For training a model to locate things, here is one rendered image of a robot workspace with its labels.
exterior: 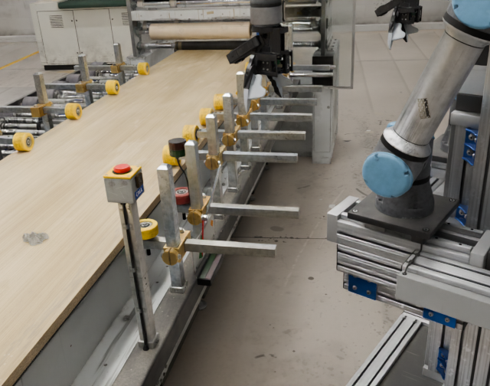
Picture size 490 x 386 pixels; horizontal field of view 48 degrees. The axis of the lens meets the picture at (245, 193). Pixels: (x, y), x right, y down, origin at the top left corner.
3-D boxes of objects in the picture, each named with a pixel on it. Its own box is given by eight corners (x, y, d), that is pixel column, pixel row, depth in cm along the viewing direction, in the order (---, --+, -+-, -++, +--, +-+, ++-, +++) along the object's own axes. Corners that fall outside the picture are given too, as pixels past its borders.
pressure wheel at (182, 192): (198, 214, 203) (195, 185, 198) (191, 224, 196) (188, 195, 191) (177, 213, 205) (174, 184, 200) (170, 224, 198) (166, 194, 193)
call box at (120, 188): (145, 194, 138) (142, 165, 135) (134, 207, 132) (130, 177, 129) (119, 193, 140) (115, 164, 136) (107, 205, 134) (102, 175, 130)
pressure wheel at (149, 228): (154, 245, 184) (150, 214, 179) (165, 255, 178) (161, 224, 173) (132, 253, 180) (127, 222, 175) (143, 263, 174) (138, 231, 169)
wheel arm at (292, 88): (322, 90, 298) (322, 85, 297) (321, 92, 295) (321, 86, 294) (255, 89, 306) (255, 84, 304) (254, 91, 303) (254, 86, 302)
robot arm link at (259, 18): (243, 7, 131) (263, 3, 137) (244, 27, 133) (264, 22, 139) (269, 8, 127) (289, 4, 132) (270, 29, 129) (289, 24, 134)
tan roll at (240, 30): (320, 36, 419) (320, 18, 413) (318, 38, 408) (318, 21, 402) (142, 38, 449) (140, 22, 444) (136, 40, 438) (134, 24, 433)
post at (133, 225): (159, 338, 156) (138, 193, 137) (153, 350, 152) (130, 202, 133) (145, 337, 157) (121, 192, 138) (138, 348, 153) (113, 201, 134)
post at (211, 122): (225, 227, 225) (217, 112, 205) (223, 231, 222) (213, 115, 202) (217, 227, 226) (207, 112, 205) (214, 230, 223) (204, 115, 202)
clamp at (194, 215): (212, 207, 202) (210, 195, 200) (201, 226, 190) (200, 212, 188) (197, 207, 203) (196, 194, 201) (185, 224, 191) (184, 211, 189)
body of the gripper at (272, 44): (276, 80, 133) (275, 28, 128) (247, 76, 138) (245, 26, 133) (293, 73, 138) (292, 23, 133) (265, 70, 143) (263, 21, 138)
